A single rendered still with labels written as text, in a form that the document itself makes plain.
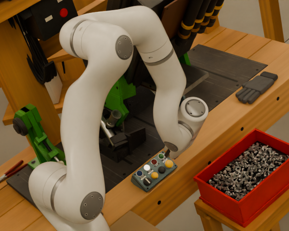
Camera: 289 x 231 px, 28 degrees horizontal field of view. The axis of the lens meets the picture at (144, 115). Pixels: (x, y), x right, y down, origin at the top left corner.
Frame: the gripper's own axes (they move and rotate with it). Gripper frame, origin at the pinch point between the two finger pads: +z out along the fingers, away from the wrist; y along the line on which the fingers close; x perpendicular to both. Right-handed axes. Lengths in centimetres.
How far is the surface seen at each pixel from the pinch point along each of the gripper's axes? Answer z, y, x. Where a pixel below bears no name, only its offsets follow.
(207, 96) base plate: 23.3, 39.4, 14.4
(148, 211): 16.2, -15.4, -7.3
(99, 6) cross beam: 21, 32, 74
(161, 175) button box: 9.9, -5.0, -1.3
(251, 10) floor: 187, 228, 91
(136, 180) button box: 11.3, -12.7, 3.2
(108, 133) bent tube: 18.9, -5.5, 25.5
